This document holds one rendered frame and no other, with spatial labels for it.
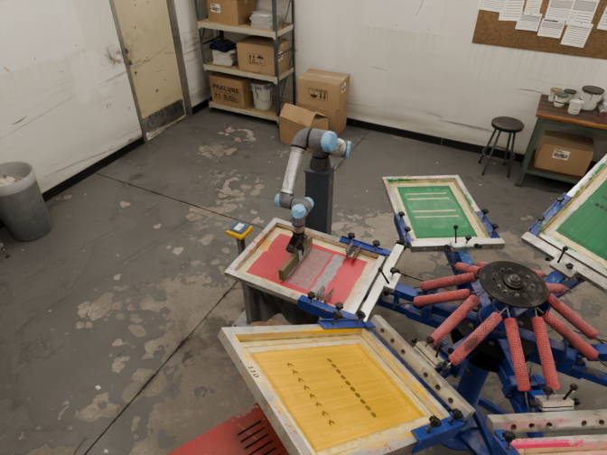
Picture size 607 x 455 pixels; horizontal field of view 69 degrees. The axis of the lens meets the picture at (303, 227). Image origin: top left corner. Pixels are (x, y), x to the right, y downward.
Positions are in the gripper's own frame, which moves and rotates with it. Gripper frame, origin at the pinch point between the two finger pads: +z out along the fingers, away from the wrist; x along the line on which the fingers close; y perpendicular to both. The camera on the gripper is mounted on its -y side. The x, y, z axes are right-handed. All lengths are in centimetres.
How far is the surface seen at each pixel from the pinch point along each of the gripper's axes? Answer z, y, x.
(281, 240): 4.2, 15.6, 18.9
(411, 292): -4, 0, -69
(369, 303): -4, -18, -52
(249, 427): -7, -104, -34
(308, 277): 4.9, -6.5, -11.4
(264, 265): 5.1, -9.5, 16.6
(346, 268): 4.4, 10.4, -28.1
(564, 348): -3, -2, -143
